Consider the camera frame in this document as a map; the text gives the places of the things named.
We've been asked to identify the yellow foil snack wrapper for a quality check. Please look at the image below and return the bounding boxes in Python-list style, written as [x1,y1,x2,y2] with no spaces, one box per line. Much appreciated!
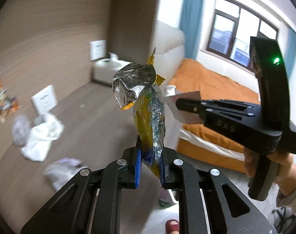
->
[112,51,166,177]

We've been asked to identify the pink paper sheet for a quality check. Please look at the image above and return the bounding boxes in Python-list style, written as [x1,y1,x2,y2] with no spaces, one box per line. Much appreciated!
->
[164,91,204,124]

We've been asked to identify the white trash bin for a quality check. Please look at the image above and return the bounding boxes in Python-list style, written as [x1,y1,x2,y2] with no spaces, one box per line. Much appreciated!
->
[158,190,178,209]

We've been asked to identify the right hand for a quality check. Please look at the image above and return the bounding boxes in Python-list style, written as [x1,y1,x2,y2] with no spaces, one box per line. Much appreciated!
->
[243,147,296,197]

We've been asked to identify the orange bed cover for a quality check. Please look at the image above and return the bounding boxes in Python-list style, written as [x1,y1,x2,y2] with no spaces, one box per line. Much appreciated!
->
[165,59,260,173]

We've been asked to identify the grey bedside cabinet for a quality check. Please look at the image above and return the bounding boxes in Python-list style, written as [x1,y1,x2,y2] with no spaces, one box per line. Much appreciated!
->
[163,85,181,150]

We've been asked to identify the left red slipper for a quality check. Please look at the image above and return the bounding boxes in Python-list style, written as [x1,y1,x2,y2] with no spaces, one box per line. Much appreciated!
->
[165,219,180,234]

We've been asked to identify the white plastic bag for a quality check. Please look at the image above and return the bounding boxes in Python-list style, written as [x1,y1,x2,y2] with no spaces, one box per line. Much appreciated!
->
[43,158,87,192]

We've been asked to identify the beige padded headboard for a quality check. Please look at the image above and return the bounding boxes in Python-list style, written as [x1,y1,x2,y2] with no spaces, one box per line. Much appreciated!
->
[152,21,185,83]

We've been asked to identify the teal curtain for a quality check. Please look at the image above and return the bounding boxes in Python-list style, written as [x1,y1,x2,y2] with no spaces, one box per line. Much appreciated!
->
[180,0,204,60]

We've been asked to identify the dark framed window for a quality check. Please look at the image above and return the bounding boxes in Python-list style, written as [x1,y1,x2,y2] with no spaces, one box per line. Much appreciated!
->
[207,0,278,71]

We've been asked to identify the white tissue box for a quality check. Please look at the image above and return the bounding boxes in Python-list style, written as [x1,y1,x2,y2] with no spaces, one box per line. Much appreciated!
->
[93,52,131,86]

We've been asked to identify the clear crumpled plastic bag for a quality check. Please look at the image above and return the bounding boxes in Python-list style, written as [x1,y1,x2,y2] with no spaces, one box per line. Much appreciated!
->
[11,115,31,146]

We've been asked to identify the white wall power socket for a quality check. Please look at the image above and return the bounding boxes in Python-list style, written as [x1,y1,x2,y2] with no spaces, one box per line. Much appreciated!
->
[31,85,57,115]

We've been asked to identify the white wall switch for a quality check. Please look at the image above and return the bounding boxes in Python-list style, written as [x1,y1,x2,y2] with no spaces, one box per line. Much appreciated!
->
[90,40,106,61]

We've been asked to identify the anime stickers on wall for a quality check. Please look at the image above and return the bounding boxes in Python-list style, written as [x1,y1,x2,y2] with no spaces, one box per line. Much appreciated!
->
[0,79,19,123]

